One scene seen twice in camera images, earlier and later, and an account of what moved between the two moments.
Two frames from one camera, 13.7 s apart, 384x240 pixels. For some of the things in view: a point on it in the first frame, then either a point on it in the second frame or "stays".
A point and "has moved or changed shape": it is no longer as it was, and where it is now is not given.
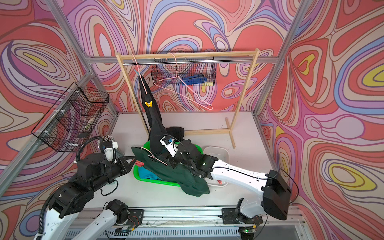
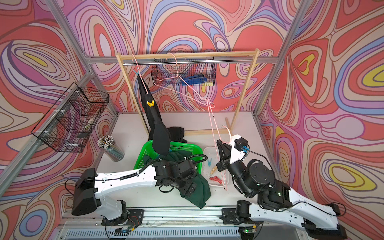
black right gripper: x=173 y=164 → x=224 y=156
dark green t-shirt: x=194 y=184 has moved or changed shape
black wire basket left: x=69 y=123 stays
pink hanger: x=140 y=73 stays
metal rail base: x=201 y=224 stays
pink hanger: x=153 y=156 → x=209 y=102
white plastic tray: x=221 y=153 stays
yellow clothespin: x=149 y=104 stays
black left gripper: x=124 y=165 → x=187 y=190
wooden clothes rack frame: x=122 y=57 stays
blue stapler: x=200 y=79 stays
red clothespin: x=139 y=163 has moved or changed shape
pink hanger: x=155 y=81 stays
